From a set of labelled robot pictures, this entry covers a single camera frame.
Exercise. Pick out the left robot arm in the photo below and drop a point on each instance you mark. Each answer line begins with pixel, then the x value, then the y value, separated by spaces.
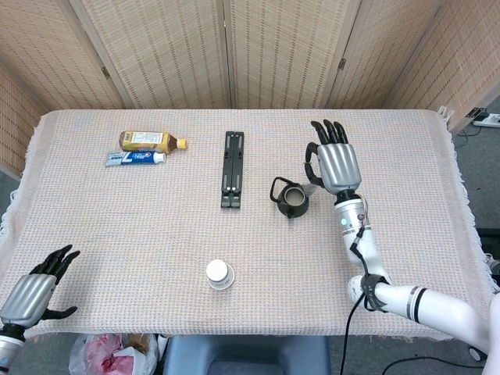
pixel 8 345

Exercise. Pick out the white power strip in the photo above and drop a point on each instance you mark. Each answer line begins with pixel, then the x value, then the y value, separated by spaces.
pixel 490 119

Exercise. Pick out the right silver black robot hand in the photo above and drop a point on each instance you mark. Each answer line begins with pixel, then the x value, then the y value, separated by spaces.
pixel 339 166

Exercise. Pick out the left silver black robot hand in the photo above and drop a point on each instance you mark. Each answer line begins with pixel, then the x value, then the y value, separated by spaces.
pixel 25 298

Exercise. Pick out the yellow-capped tea bottle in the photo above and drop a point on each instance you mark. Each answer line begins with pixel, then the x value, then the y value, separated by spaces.
pixel 144 141

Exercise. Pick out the black teapot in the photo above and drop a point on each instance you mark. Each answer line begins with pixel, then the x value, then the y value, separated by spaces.
pixel 283 207

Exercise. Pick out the plastic bag with pink contents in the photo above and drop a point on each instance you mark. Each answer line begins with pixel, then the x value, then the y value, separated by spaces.
pixel 101 351

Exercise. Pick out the white paper cup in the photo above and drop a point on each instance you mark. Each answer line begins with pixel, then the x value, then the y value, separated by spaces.
pixel 217 271

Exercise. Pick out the black folding stand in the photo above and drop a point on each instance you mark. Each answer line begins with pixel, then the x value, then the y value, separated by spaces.
pixel 228 172

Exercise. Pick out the bamboo folding screen panel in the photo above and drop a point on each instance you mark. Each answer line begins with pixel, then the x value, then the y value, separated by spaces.
pixel 390 47
pixel 281 51
pixel 43 47
pixel 15 125
pixel 468 58
pixel 164 51

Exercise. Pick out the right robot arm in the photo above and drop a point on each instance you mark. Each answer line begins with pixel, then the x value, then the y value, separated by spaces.
pixel 441 304

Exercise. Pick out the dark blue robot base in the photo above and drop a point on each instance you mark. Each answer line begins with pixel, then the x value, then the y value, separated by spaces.
pixel 250 351

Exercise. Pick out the white grey shoe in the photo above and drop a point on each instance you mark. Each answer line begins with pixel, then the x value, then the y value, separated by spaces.
pixel 495 265

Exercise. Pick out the woven beige tablecloth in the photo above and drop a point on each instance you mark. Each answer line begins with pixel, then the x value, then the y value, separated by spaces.
pixel 156 234

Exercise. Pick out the blue white toothpaste tube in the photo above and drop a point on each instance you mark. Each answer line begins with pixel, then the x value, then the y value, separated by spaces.
pixel 133 158

